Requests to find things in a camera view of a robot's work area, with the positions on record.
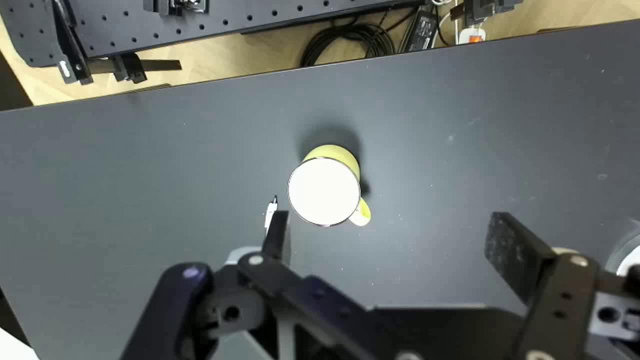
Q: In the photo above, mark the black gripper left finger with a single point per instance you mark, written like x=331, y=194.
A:
x=276, y=232

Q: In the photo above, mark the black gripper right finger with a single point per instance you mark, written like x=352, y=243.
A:
x=517, y=256

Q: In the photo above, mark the yellow enamel mug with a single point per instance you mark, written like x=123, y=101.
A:
x=325, y=191

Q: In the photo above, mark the black perforated breadboard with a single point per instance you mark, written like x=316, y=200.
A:
x=201, y=23

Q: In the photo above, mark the white power plug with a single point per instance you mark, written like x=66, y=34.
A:
x=472, y=32

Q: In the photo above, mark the black power adapter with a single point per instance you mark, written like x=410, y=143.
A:
x=423, y=32

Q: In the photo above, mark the black flat bracket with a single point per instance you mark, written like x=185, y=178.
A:
x=143, y=64

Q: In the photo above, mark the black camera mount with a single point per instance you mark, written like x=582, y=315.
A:
x=71, y=47

